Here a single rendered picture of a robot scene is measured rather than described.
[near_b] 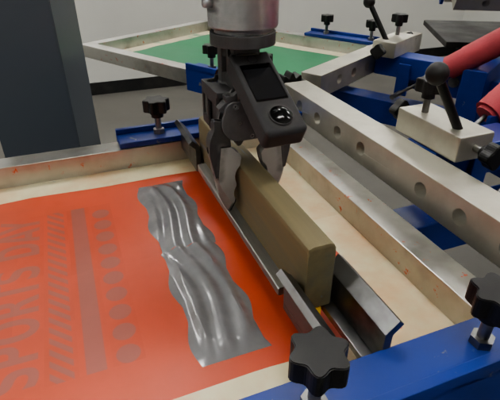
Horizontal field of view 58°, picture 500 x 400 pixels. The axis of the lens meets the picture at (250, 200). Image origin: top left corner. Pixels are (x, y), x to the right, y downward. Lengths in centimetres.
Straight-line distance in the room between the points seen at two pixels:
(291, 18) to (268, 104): 436
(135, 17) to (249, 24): 388
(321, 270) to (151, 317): 19
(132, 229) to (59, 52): 56
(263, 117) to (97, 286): 27
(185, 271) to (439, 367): 29
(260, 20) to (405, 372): 35
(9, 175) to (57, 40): 39
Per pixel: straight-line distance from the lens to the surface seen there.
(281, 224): 45
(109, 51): 147
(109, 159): 78
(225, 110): 50
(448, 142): 64
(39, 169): 78
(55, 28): 108
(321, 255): 41
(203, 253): 56
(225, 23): 48
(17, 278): 60
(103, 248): 60
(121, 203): 69
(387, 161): 66
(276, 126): 44
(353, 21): 518
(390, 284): 55
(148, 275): 55
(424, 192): 63
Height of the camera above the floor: 130
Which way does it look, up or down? 31 degrees down
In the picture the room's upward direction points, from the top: straight up
